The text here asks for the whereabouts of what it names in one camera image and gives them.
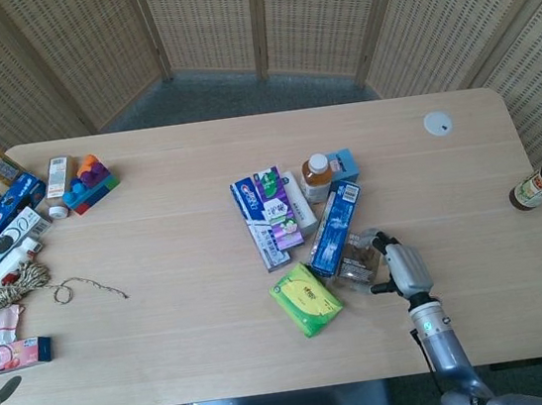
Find white orange tube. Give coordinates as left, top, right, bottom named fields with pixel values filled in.
left=40, top=153, right=86, bottom=223

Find bamboo folding screen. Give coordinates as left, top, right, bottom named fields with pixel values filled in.
left=0, top=0, right=542, bottom=405

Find purple green toothpaste box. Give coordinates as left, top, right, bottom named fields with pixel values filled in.
left=252, top=162, right=307, bottom=254

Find small light blue box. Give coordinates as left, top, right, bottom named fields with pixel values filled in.
left=325, top=147, right=364, bottom=187

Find white round lid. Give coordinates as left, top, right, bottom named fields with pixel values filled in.
left=421, top=109, right=457, bottom=141

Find white tube red print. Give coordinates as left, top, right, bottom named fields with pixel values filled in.
left=0, top=235, right=51, bottom=296

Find twisted jute rope bundle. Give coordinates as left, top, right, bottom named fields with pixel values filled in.
left=0, top=247, right=131, bottom=318

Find clear brown snack packet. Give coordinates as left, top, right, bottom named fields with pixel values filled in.
left=326, top=226, right=394, bottom=301

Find pink and blue box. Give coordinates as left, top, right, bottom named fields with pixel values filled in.
left=0, top=334, right=56, bottom=379

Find blue white Crest toothpaste box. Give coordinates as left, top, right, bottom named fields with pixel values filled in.
left=228, top=172, right=293, bottom=275

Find green yellow tissue pack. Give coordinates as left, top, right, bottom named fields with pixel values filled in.
left=266, top=256, right=348, bottom=344

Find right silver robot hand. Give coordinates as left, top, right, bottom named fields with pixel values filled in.
left=361, top=223, right=436, bottom=304

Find white-capped amber tea bottle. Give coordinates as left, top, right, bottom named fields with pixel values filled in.
left=296, top=151, right=339, bottom=206

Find colourful toy building blocks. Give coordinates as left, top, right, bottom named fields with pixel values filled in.
left=55, top=150, right=125, bottom=219

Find white Oreo cookie box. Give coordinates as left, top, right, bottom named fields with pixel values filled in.
left=0, top=203, right=60, bottom=285

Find blue Oreo cookie box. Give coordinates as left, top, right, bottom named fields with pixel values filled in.
left=0, top=169, right=55, bottom=251

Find white small box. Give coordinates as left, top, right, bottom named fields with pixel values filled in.
left=279, top=166, right=320, bottom=240

